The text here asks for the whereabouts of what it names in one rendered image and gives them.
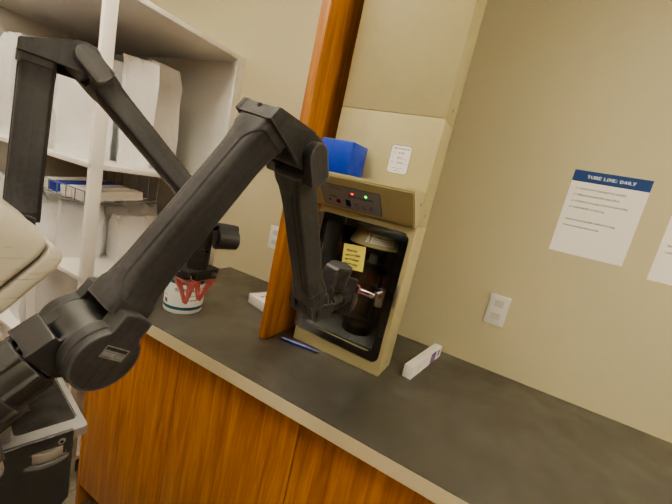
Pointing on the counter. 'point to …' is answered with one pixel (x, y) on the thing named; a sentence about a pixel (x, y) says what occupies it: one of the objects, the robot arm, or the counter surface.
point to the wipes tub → (181, 300)
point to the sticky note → (354, 256)
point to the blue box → (345, 156)
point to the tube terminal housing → (377, 146)
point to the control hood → (402, 204)
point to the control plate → (352, 198)
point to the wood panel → (345, 31)
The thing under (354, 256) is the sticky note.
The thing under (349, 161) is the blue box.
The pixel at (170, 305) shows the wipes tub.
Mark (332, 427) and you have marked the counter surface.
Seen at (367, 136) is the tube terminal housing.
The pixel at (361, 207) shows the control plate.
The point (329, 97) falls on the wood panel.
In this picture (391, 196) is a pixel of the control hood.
